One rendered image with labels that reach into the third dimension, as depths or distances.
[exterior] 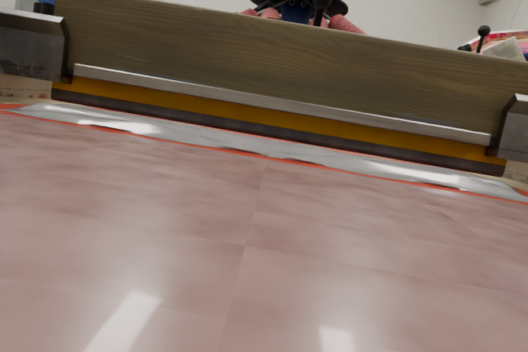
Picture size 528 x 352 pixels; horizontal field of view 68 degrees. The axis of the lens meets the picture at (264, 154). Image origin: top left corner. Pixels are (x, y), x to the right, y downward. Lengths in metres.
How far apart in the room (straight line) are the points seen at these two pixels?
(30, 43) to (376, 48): 0.29
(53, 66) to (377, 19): 4.45
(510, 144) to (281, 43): 0.20
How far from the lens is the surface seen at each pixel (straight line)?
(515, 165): 0.49
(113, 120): 0.28
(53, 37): 0.38
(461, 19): 5.00
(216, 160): 0.20
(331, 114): 0.33
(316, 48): 0.34
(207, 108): 0.35
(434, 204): 0.19
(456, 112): 0.37
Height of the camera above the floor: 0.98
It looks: 7 degrees down
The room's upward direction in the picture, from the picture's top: 10 degrees clockwise
